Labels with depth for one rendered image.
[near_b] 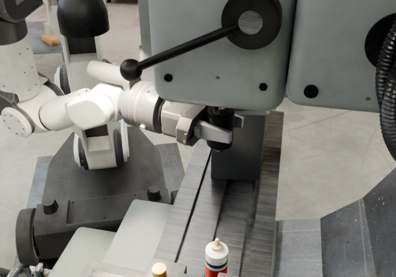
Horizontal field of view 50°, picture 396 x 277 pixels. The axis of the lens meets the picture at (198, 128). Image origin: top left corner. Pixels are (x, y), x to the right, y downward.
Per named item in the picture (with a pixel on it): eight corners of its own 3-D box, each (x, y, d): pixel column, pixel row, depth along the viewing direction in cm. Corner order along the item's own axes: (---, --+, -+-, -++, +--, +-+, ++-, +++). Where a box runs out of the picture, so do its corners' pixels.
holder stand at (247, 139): (210, 179, 104) (211, 108, 93) (213, 130, 122) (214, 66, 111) (259, 181, 103) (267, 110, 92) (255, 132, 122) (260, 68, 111)
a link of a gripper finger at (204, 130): (231, 144, 70) (197, 135, 73) (231, 128, 69) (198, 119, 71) (227, 149, 69) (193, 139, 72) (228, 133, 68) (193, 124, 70)
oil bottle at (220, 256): (203, 287, 78) (203, 245, 72) (207, 269, 81) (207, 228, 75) (224, 290, 77) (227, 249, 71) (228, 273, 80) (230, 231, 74)
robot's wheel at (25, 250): (33, 236, 161) (21, 197, 150) (46, 234, 162) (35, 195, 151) (24, 280, 145) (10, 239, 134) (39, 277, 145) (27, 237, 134)
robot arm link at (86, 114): (114, 123, 76) (72, 134, 85) (141, 96, 82) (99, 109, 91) (93, 94, 74) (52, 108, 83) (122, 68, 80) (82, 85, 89)
